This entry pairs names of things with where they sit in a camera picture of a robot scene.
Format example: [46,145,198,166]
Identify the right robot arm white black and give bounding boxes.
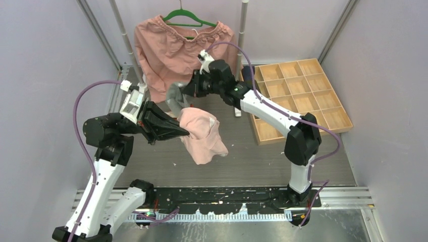
[180,59,322,206]

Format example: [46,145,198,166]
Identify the pink underwear cream waistband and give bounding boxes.
[178,107,229,165]

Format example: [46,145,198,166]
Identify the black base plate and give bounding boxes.
[140,187,321,215]

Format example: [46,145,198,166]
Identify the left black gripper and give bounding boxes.
[111,96,191,144]

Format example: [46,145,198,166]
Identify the pink shorts on hanger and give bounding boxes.
[134,16,238,103]

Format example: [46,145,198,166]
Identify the wooden compartment tray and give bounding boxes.
[254,58,353,134]

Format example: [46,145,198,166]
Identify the dark blue rolled garment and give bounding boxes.
[241,66,254,83]

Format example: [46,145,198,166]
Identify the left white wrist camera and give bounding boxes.
[119,80,147,124]

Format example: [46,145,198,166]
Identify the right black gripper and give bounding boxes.
[183,70,224,98]

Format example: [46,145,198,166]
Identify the green clothes hanger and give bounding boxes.
[163,0,219,40]

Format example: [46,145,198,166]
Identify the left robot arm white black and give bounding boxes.
[52,100,188,241]

